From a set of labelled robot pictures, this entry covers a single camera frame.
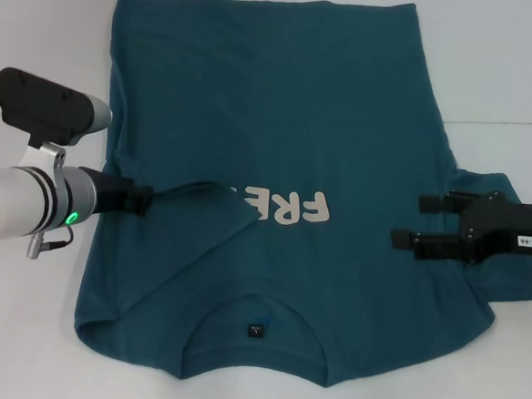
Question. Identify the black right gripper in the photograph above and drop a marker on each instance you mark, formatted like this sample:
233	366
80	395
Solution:
501	225

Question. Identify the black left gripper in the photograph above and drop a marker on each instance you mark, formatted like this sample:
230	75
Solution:
111	193

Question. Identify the teal t-shirt with FREE print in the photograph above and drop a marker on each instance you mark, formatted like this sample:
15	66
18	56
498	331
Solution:
276	118

